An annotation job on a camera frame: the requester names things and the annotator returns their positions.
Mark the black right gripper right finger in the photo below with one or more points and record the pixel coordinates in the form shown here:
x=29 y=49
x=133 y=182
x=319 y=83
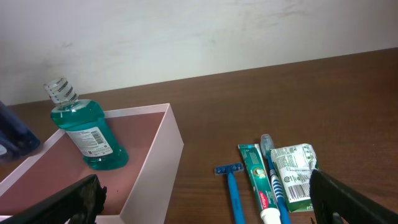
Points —
x=335 y=202

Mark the purple pump soap bottle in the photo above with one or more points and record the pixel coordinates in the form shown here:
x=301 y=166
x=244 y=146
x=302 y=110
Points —
x=17 y=140

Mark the white green soap packet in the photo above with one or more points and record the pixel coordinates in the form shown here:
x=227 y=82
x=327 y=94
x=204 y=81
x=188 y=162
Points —
x=294 y=166

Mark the blue disposable razor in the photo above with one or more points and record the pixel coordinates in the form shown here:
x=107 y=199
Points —
x=228 y=171

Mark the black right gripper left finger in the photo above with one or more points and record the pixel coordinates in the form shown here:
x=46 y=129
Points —
x=79 y=203

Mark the green toothpaste tube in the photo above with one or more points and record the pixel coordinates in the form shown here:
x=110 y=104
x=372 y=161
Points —
x=252 y=157

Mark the blue white toothbrush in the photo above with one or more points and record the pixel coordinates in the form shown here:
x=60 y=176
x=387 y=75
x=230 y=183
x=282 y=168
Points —
x=266 y=146

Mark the teal mouthwash bottle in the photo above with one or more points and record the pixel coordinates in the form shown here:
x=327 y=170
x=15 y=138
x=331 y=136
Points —
x=84 y=122

